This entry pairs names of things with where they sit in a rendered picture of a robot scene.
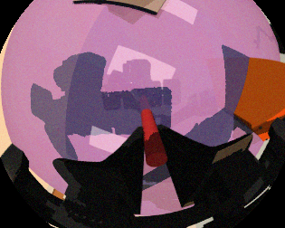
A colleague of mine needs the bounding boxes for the red peg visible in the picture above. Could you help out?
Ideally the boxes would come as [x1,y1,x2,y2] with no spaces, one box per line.
[141,108,168,166]

